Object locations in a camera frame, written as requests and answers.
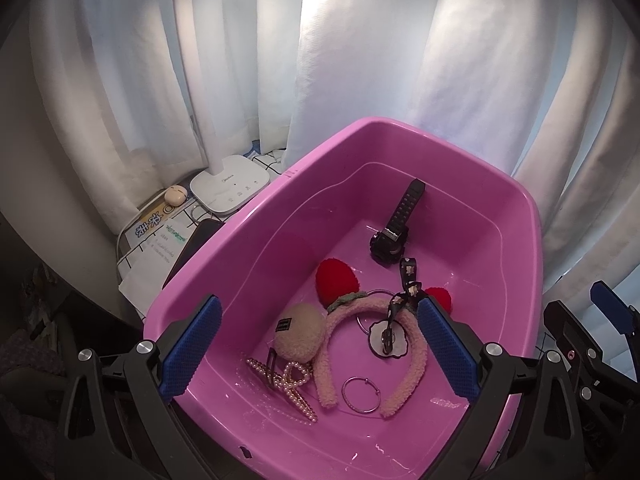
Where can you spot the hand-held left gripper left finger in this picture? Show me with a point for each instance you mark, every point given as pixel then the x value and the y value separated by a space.
pixel 192 347

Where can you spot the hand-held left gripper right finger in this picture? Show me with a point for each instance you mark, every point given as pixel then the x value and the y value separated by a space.
pixel 447 347

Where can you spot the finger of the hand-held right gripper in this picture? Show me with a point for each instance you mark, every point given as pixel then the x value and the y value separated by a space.
pixel 612 310
pixel 567 325

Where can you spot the brown snap hair clip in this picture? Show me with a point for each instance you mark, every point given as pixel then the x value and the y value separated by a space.
pixel 272 365

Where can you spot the pearl hair claw clip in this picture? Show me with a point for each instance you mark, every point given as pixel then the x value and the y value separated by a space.
pixel 292 385

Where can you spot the fuzzy beige hair clip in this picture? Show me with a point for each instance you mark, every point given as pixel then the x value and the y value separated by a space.
pixel 300 332

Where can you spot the black digital watch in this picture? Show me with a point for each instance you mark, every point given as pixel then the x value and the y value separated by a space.
pixel 395 225

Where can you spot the pink plastic basin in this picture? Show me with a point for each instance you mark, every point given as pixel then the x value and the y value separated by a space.
pixel 450 200

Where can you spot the white paper sheet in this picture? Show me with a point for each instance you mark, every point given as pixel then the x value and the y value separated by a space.
pixel 145 280

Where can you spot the pink fuzzy strawberry headband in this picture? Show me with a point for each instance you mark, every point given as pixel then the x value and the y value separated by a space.
pixel 330 360

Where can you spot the blue printed white packet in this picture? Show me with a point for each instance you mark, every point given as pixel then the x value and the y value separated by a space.
pixel 147 227

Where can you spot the beige earbuds case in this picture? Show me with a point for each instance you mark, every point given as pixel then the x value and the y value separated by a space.
pixel 175 195

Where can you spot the white desk lamp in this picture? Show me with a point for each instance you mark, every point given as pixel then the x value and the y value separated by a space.
pixel 230 187

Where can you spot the black checked white tablecloth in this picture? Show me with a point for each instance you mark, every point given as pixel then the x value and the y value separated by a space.
pixel 267 160

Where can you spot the white curtain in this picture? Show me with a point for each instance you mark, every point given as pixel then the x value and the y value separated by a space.
pixel 450 50
pixel 115 85

